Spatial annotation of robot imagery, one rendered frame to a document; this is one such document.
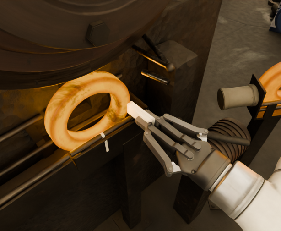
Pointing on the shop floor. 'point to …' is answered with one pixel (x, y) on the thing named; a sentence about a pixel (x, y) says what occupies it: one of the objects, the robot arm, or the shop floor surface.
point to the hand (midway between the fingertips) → (140, 115)
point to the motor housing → (196, 192)
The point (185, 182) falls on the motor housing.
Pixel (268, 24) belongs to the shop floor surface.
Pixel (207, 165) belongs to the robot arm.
